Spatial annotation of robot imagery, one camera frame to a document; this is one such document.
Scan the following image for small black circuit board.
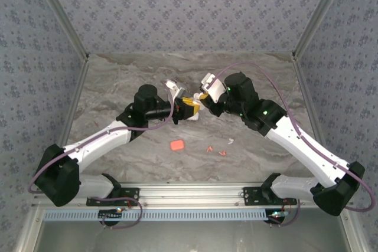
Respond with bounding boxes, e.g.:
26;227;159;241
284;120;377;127
98;209;125;226
265;210;289;225

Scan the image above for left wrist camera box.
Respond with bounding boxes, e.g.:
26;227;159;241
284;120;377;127
163;78;190;100

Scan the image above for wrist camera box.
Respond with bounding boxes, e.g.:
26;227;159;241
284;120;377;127
200;73;229;103
163;78;190;100

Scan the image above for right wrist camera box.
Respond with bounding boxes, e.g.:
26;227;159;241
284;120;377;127
200;73;229;103

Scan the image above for aluminium table edge rail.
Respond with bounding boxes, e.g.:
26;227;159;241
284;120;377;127
57;57;91;146
292;55;339;184

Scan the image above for wide grooved aluminium rail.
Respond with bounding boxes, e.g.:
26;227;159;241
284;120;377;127
31;183;354;208

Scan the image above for white slotted cable duct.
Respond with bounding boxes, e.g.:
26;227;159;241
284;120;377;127
43;208;268;222

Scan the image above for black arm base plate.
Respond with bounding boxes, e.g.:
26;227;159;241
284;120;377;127
86;187;141;207
243;186;298;207

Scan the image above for aluminium corner post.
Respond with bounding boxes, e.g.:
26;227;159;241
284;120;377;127
292;0;354;58
29;0;90;60

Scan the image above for aluminium lower frame rail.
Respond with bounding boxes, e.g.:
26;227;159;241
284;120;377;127
338;207;367;252
14;207;45;252

